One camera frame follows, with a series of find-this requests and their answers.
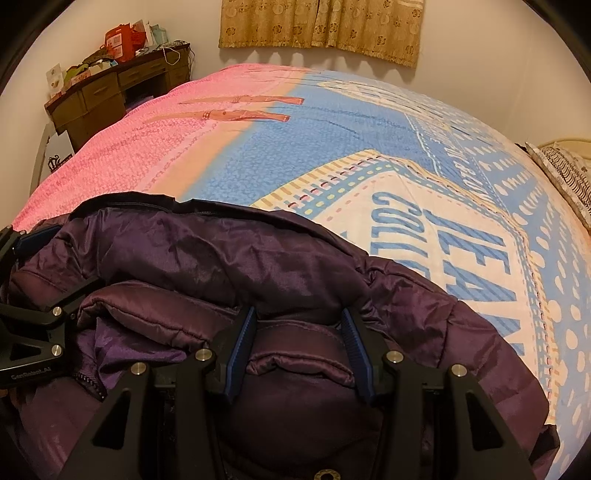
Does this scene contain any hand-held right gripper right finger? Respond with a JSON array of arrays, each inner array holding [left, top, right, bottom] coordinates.
[[341, 306, 539, 480]]

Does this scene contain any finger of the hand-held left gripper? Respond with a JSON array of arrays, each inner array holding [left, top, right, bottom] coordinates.
[[0, 275, 102, 366], [0, 225, 49, 268]]

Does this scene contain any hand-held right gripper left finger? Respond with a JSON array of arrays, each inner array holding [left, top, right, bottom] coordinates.
[[60, 306, 258, 480]]

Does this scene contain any purple quilted jacket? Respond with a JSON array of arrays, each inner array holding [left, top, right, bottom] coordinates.
[[0, 191, 561, 480]]

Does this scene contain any white paper bag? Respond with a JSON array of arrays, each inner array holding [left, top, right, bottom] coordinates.
[[39, 129, 77, 185]]

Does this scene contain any brown wooden desk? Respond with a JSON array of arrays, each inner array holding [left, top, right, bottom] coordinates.
[[44, 43, 192, 148]]

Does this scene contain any white card box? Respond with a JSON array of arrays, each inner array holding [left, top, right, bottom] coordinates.
[[45, 65, 65, 97]]

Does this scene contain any green cloth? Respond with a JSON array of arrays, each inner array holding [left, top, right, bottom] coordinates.
[[65, 60, 93, 82]]

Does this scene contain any red gift bag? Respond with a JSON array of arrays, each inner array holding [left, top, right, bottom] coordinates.
[[104, 23, 145, 63]]

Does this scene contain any pink and blue printed bedsheet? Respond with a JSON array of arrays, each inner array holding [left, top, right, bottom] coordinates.
[[11, 62, 591, 467]]

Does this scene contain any patterned pillow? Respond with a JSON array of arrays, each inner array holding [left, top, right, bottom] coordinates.
[[525, 141, 591, 227]]

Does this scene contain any cream wooden headboard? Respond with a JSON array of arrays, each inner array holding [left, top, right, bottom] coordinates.
[[538, 135, 591, 155]]

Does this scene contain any beige floral window curtain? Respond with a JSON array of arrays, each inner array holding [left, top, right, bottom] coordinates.
[[218, 0, 424, 69]]

